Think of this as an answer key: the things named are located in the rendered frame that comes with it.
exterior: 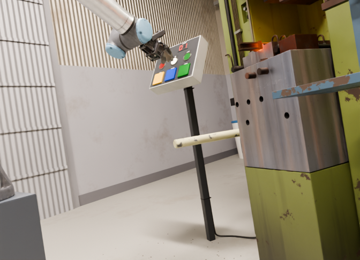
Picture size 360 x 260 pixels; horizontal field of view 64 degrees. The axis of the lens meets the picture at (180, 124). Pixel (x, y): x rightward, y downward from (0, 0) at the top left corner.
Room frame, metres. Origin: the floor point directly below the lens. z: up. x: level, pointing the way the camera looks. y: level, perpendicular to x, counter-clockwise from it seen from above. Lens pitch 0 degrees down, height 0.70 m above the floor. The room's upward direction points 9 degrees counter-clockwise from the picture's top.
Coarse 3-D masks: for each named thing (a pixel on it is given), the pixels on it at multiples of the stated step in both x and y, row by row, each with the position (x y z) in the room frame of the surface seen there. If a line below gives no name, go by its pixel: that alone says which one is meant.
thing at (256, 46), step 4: (240, 44) 1.21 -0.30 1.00; (244, 44) 1.21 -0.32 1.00; (248, 44) 1.22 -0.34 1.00; (252, 44) 1.23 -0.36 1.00; (256, 44) 1.24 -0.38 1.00; (260, 44) 1.23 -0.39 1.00; (240, 48) 1.21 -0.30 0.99; (244, 48) 1.20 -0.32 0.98; (248, 48) 1.21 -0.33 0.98; (252, 48) 1.22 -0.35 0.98; (256, 48) 1.23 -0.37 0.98; (260, 48) 1.23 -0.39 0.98
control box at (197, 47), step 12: (180, 48) 1.70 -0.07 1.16; (192, 48) 1.62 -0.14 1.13; (204, 48) 1.64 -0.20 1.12; (180, 60) 1.65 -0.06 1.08; (192, 60) 1.58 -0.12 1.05; (204, 60) 1.63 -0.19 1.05; (156, 72) 1.76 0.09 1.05; (192, 72) 1.53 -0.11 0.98; (156, 84) 1.71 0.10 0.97; (168, 84) 1.65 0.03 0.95; (180, 84) 1.62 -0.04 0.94; (192, 84) 1.60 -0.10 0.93
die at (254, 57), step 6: (270, 42) 1.19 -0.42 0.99; (276, 42) 1.19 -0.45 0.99; (318, 42) 1.30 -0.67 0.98; (264, 48) 1.23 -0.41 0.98; (270, 48) 1.19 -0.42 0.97; (252, 54) 1.30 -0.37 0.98; (258, 54) 1.26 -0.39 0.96; (264, 54) 1.23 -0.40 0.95; (270, 54) 1.20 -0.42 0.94; (276, 54) 1.19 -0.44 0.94; (246, 60) 1.34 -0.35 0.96; (252, 60) 1.30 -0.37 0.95; (258, 60) 1.27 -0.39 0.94; (246, 66) 1.35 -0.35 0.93
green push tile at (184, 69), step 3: (189, 63) 1.57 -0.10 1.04; (180, 66) 1.61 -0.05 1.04; (183, 66) 1.59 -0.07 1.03; (186, 66) 1.58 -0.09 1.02; (189, 66) 1.57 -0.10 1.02; (180, 69) 1.60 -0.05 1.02; (183, 69) 1.58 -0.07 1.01; (186, 69) 1.57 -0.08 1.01; (180, 72) 1.59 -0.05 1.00; (183, 72) 1.57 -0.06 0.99; (186, 72) 1.55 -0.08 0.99; (180, 75) 1.58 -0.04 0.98; (183, 75) 1.57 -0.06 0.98
